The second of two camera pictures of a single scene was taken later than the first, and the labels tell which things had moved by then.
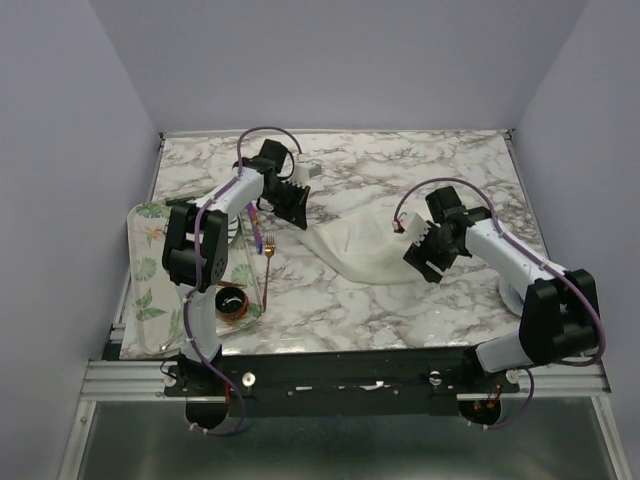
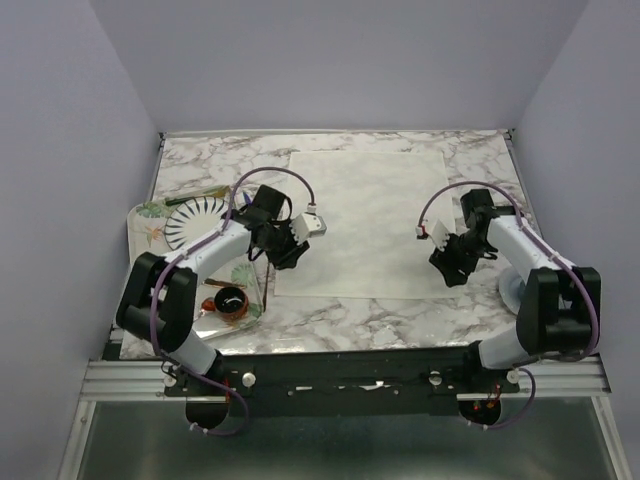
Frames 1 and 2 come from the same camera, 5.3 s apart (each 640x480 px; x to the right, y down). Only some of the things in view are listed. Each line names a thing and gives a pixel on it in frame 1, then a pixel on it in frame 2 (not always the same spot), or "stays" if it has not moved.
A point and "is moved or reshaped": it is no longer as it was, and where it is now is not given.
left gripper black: x=296 y=212 to x=291 y=256
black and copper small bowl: x=231 y=303 stays
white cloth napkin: x=364 y=241 is moved or reshaped
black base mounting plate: x=338 y=382 stays
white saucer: x=512 y=291 stays
